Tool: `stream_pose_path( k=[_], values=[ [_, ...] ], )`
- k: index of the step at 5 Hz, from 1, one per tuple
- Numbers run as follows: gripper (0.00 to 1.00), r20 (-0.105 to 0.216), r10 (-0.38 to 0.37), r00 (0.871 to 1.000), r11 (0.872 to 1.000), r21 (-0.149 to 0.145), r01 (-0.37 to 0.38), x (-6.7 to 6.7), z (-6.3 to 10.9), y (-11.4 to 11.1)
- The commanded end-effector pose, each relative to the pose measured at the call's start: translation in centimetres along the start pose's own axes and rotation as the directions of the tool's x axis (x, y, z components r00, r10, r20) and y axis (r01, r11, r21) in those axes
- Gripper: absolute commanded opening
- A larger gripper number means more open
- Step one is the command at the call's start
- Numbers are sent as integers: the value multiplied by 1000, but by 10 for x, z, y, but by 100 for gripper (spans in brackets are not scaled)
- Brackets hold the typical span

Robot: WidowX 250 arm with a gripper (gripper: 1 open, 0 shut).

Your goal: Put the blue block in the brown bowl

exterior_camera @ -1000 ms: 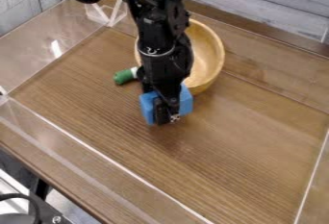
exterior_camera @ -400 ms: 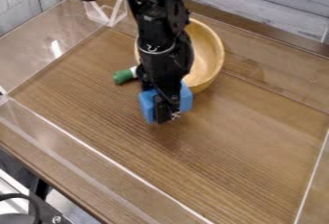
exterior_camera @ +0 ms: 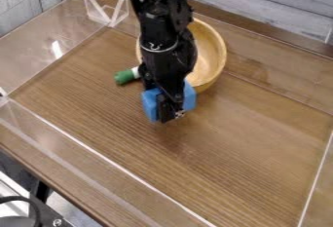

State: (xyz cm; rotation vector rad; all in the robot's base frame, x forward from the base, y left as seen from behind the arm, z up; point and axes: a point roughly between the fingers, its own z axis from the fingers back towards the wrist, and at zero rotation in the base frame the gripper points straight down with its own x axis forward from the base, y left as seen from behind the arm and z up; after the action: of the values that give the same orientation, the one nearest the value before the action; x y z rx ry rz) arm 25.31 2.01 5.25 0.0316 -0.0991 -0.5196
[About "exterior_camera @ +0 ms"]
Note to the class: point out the small green cylinder toy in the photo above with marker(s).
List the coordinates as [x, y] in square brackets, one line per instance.
[128, 75]

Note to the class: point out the black metal base plate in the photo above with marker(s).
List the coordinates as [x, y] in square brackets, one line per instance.
[50, 218]

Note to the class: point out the clear acrylic triangle bracket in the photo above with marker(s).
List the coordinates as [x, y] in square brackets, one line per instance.
[108, 12]

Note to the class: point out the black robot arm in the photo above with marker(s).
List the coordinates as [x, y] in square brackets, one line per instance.
[169, 56]

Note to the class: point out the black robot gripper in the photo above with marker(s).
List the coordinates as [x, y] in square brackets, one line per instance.
[166, 42]

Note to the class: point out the light wooden bowl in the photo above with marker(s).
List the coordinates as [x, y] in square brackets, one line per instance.
[212, 56]

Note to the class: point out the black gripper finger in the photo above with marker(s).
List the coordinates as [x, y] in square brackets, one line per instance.
[169, 109]

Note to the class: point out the blue foam block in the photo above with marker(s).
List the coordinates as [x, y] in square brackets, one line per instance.
[150, 105]

